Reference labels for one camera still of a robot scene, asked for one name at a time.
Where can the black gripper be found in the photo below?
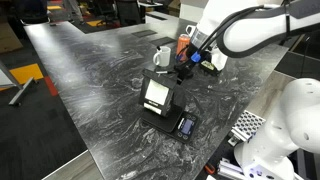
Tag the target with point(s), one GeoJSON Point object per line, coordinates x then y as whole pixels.
{"type": "Point", "coordinates": [189, 64]}

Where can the black packet with white label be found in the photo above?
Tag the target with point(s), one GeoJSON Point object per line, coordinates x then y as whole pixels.
{"type": "Point", "coordinates": [156, 93]}

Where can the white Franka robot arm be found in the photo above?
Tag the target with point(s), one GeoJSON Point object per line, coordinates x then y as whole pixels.
{"type": "Point", "coordinates": [253, 36]}

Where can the black packet with yellow print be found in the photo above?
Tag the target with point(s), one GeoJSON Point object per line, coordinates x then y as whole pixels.
{"type": "Point", "coordinates": [209, 67]}

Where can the black digital kitchen scale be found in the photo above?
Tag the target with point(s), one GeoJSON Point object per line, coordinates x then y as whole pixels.
{"type": "Point", "coordinates": [167, 125]}

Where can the black marker pen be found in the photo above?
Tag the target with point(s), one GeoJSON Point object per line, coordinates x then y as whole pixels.
{"type": "Point", "coordinates": [164, 71]}

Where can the blue white wrist connector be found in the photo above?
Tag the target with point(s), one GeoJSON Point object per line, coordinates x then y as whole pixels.
{"type": "Point", "coordinates": [196, 57]}

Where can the white ceramic mug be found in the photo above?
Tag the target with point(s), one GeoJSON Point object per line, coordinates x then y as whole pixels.
{"type": "Point", "coordinates": [163, 57]}

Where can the orange drink can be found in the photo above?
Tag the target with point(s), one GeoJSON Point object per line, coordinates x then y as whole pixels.
{"type": "Point", "coordinates": [182, 43]}

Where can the black office chair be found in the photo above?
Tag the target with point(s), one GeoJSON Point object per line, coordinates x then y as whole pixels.
{"type": "Point", "coordinates": [128, 11]}

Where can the perforated metal plate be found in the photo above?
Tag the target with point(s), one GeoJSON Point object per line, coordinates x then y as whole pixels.
{"type": "Point", "coordinates": [248, 125]}

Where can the aluminium extrusion rails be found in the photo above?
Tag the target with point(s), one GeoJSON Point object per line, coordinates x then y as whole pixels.
{"type": "Point", "coordinates": [230, 170]}

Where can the grey metal stand leg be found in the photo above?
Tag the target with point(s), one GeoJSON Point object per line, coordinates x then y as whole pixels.
{"type": "Point", "coordinates": [20, 90]}

